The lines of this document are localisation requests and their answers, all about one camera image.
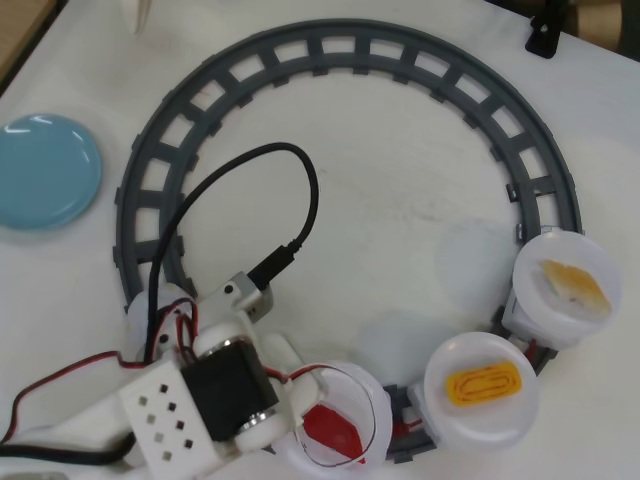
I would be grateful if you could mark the orange shrimp sushi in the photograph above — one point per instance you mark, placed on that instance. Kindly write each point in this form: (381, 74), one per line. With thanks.
(575, 285)

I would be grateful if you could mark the red tuna sushi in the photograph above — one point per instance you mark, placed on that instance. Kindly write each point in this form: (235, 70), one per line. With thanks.
(332, 430)

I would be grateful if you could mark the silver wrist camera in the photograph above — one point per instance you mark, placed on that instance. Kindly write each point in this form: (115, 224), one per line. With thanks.
(245, 292)

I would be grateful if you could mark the blue dish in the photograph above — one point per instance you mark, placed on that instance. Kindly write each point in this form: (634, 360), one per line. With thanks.
(45, 170)

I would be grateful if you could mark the yellow egg sushi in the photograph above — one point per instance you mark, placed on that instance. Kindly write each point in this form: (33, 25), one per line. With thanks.
(482, 385)

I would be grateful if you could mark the grey circular toy train track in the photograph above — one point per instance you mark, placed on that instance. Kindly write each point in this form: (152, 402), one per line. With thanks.
(150, 197)

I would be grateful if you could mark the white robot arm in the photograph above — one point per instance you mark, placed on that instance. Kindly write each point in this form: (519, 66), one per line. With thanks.
(155, 415)

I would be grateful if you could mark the white plate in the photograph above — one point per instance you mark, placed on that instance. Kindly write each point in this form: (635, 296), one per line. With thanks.
(500, 425)
(550, 320)
(377, 400)

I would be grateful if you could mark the white train wagon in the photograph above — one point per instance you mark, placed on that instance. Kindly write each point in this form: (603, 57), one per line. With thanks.
(515, 320)
(420, 405)

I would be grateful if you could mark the black clamp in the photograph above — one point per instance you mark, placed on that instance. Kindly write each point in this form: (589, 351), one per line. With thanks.
(542, 40)

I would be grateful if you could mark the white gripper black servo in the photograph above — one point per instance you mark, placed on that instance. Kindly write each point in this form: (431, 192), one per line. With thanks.
(306, 386)

